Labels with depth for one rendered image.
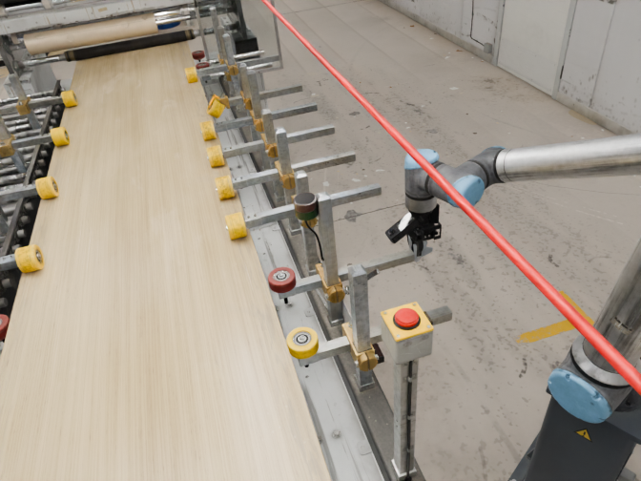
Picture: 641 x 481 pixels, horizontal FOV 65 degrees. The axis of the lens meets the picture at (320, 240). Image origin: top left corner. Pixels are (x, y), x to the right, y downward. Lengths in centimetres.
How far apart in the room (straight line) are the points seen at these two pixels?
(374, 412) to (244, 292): 48
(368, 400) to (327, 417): 14
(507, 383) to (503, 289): 58
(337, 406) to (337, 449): 13
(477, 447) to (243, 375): 118
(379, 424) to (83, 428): 70
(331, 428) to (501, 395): 104
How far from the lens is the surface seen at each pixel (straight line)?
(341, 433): 147
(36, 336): 160
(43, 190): 217
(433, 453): 216
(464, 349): 246
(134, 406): 130
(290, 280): 145
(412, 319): 89
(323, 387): 155
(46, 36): 378
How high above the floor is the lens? 188
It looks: 38 degrees down
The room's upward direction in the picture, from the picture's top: 7 degrees counter-clockwise
